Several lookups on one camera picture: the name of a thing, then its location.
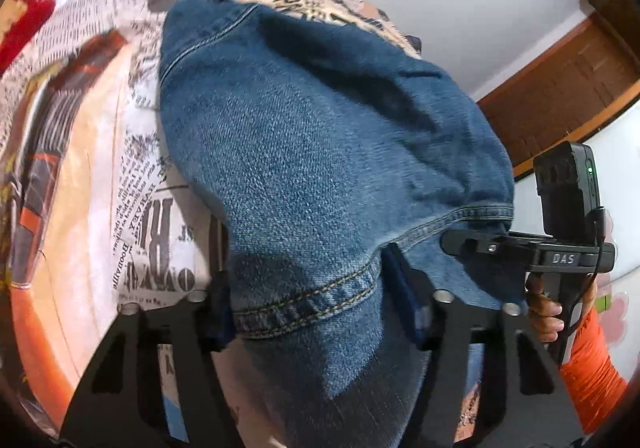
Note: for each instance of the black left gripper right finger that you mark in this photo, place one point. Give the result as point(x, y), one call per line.
point(488, 381)

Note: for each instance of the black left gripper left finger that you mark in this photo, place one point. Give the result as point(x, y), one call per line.
point(119, 400)

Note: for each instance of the blue denim jacket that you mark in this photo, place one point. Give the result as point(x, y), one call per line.
point(321, 144)

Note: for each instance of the right hand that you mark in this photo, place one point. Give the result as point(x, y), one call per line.
point(543, 313)

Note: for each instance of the brown wooden door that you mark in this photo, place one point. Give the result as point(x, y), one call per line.
point(581, 83)

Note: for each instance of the newspaper print bed blanket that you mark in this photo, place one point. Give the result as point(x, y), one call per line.
point(94, 213)

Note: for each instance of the red plush toy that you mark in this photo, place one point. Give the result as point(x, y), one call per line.
point(20, 21)

